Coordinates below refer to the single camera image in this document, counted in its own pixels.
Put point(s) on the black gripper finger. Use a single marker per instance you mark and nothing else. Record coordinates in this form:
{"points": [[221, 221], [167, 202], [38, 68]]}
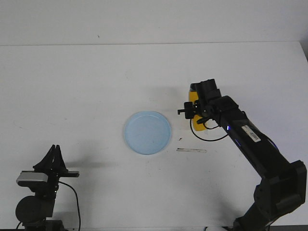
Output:
{"points": [[58, 164], [46, 163]]}

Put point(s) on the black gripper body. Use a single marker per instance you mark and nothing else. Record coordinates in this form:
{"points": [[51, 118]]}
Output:
{"points": [[207, 90], [54, 177]]}

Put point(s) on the yellow corn cob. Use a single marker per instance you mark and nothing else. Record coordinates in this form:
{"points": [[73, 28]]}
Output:
{"points": [[193, 97]]}

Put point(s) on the light blue round plate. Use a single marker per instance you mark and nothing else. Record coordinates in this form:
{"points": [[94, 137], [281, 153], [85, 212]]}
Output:
{"points": [[147, 132]]}

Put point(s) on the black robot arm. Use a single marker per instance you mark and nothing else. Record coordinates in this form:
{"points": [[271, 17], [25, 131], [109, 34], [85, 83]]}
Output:
{"points": [[283, 184], [32, 211]]}

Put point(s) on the clear tape strip on table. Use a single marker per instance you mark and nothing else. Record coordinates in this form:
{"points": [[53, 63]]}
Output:
{"points": [[191, 150]]}

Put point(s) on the white object at bottom edge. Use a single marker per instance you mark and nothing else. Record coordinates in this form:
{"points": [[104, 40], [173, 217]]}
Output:
{"points": [[214, 229]]}

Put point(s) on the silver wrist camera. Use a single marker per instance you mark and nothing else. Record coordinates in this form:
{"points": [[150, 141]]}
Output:
{"points": [[31, 178]]}

